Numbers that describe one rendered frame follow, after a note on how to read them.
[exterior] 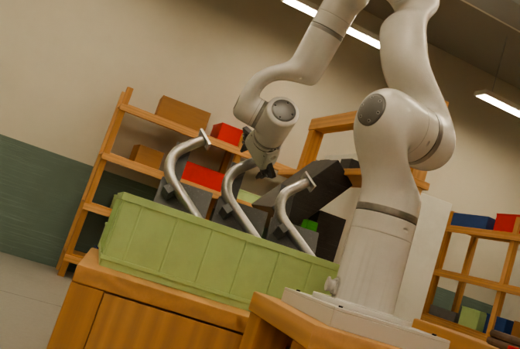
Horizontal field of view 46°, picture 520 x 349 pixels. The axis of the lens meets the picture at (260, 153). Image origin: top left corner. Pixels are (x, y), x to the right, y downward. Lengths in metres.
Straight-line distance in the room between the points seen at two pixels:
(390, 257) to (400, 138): 0.22
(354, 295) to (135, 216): 0.54
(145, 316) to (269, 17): 7.25
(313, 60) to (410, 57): 0.31
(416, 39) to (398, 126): 0.25
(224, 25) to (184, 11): 0.55
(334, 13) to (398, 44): 0.27
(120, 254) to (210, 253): 0.20
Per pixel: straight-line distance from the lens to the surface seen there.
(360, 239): 1.17
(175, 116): 7.24
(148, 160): 7.14
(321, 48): 1.52
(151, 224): 1.42
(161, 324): 1.33
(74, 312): 1.33
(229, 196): 1.71
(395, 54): 1.30
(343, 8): 1.53
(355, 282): 1.16
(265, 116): 1.50
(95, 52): 7.72
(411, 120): 1.17
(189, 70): 7.89
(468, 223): 8.16
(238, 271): 1.46
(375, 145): 1.16
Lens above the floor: 0.93
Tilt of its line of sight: 8 degrees up
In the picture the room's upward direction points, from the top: 18 degrees clockwise
